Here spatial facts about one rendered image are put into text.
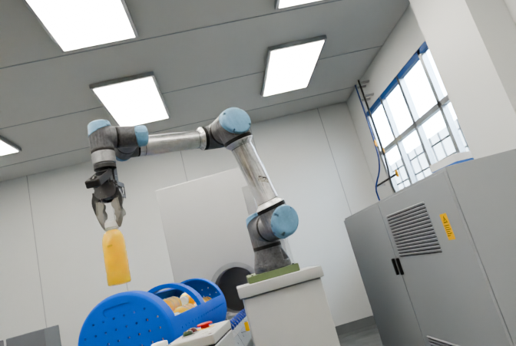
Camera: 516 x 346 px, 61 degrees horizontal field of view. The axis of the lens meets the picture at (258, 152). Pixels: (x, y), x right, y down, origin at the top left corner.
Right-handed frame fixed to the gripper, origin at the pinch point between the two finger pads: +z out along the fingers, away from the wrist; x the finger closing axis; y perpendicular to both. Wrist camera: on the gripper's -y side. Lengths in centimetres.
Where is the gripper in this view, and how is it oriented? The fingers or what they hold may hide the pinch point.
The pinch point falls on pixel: (110, 224)
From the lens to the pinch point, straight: 145.9
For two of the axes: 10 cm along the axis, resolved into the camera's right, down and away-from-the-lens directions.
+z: 2.3, 9.4, -2.5
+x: -9.7, 2.5, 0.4
